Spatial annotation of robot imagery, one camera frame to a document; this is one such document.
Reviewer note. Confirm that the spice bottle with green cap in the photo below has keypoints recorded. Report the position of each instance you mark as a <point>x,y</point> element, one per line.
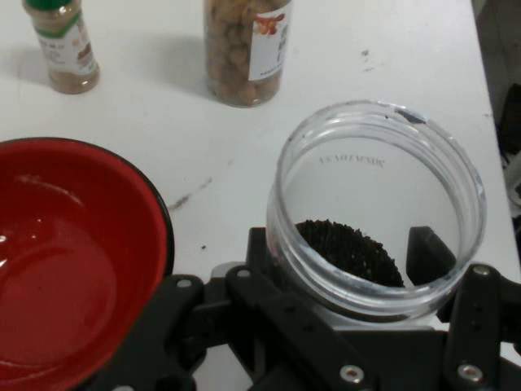
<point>67,53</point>

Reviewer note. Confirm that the peanut jar with white lid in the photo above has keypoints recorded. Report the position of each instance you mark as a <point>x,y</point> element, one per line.
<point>236,53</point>

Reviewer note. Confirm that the clear jar with black seeds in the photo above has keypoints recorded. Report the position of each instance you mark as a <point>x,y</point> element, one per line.
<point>366,183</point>

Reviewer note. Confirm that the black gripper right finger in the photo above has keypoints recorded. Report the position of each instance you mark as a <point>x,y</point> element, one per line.
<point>484,326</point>

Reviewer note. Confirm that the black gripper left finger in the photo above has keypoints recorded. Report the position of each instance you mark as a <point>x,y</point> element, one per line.
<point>252,309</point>

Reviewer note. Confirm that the red bowl with black rim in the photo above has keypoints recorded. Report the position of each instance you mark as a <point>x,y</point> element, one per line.
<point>73,252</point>

